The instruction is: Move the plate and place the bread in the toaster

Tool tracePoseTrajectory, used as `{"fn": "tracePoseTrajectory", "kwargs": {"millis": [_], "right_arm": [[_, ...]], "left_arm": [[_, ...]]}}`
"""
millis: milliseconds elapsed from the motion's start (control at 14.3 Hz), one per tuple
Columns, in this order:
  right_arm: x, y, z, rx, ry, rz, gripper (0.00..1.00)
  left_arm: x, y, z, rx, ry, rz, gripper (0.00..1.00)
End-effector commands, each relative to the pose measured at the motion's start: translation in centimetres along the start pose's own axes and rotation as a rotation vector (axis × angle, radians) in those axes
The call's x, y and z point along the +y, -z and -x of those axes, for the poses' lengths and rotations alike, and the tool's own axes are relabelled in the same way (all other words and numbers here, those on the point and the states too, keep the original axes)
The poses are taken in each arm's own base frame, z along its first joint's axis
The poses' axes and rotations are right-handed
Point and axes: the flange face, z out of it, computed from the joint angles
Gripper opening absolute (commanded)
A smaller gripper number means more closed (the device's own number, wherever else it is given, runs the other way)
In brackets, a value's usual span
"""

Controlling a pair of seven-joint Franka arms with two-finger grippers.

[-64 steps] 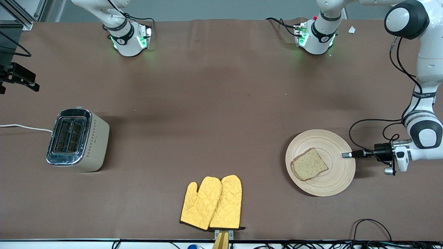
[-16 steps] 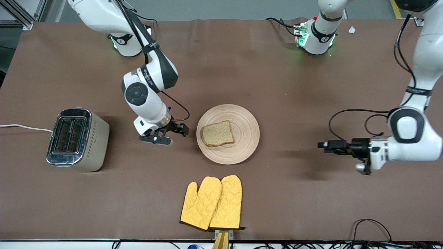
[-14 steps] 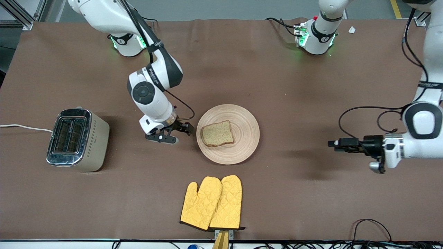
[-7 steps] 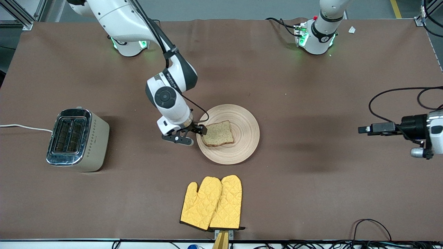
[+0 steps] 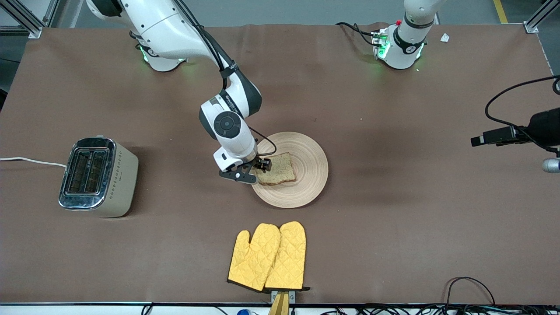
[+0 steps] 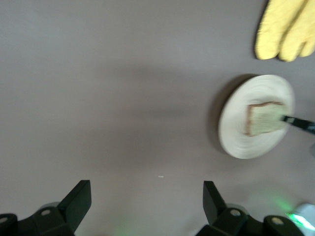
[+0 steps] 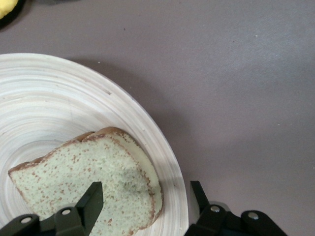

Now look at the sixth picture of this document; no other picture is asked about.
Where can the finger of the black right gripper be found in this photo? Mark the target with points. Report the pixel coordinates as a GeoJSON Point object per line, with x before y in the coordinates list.
{"type": "Point", "coordinates": [300, 123]}

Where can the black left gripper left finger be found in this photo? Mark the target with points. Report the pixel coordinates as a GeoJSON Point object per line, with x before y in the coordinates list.
{"type": "Point", "coordinates": [61, 216]}

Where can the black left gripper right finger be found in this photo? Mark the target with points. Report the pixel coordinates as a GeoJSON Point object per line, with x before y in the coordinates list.
{"type": "Point", "coordinates": [221, 218]}

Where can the brown bread slice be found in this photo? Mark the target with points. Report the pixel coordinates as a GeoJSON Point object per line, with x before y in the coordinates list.
{"type": "Point", "coordinates": [265, 120]}

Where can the round wooden plate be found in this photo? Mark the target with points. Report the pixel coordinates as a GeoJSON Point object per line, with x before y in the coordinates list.
{"type": "Point", "coordinates": [246, 142]}

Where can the yellow quilted oven mitt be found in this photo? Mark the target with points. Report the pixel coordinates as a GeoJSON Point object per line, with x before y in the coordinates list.
{"type": "Point", "coordinates": [295, 46]}
{"type": "Point", "coordinates": [270, 32]}

